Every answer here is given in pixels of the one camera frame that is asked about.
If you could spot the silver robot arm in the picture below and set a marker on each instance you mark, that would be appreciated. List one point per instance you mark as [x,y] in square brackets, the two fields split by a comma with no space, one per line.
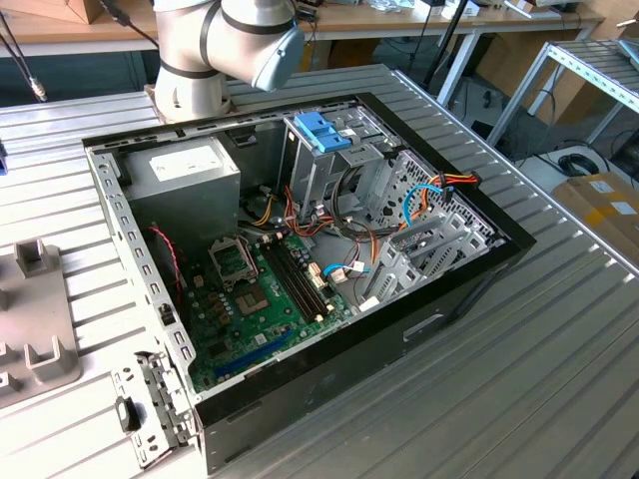
[199,30]

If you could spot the grey metal disk bay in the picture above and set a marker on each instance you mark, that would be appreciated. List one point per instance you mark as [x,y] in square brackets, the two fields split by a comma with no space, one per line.
[399,259]

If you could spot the white board power connector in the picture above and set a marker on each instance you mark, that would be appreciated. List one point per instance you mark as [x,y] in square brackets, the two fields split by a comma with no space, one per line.
[318,277]

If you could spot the black RAM slot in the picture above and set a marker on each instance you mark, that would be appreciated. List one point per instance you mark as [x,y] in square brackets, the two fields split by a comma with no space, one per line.
[302,277]
[296,277]
[290,277]
[284,277]

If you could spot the grey metal drive cage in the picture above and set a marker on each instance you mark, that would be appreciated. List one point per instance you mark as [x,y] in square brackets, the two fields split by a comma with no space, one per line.
[304,174]

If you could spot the CPU socket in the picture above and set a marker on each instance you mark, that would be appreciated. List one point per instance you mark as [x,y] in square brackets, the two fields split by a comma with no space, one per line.
[253,300]

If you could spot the blue plastic bay latch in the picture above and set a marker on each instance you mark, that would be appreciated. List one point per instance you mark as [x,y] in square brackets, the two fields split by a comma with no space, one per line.
[319,132]

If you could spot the green motherboard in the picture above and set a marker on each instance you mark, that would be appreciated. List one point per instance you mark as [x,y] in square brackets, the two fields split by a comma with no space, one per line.
[249,329]

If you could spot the black plastic case latch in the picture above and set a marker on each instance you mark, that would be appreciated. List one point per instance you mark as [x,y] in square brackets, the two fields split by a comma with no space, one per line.
[245,140]

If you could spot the blue expansion slot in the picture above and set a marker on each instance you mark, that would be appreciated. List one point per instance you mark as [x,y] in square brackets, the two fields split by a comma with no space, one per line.
[254,353]

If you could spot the grey power supply unit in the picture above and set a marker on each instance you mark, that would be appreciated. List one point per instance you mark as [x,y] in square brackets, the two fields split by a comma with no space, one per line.
[185,204]

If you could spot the black open PC case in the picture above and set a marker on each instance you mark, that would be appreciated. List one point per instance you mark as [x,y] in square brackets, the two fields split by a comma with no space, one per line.
[349,379]

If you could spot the wooden top desk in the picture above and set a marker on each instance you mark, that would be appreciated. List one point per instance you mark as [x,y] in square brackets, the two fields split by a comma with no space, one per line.
[349,22]

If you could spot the black tripod pole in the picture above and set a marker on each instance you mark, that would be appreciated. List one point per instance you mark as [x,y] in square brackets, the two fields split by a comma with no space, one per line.
[449,35]

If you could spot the cardboard box with labels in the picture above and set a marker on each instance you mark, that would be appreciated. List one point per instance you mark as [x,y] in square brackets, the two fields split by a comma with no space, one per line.
[599,219]

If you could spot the grey parts rack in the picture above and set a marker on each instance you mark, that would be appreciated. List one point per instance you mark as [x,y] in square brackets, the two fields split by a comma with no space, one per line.
[35,312]

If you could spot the white metal slat rack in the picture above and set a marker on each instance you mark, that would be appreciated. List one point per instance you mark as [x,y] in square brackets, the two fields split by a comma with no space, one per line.
[589,65]

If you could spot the wooden box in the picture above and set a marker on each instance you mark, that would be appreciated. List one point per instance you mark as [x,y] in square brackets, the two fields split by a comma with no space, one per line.
[75,10]

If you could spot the grey expansion bracket clamp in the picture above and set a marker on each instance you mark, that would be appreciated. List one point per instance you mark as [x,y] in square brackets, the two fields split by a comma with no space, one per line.
[165,399]

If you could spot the brown square base plate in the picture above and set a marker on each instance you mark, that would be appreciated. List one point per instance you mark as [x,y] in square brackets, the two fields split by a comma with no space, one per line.
[150,95]

